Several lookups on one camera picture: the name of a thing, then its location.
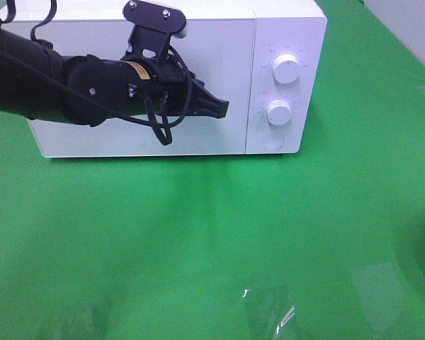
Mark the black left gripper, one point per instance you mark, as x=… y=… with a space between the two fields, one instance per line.
x=179 y=89

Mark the white microwave door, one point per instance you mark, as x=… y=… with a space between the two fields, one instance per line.
x=220 y=54

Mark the white microwave knob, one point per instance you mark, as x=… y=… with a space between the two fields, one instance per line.
x=286 y=68
x=279 y=112

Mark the round microwave door button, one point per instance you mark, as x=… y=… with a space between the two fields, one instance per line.
x=274 y=141

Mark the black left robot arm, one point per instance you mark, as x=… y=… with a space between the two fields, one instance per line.
x=38 y=83

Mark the white microwave oven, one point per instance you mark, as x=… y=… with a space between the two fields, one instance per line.
x=99 y=27

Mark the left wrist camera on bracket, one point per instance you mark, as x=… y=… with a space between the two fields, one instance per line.
x=154 y=26

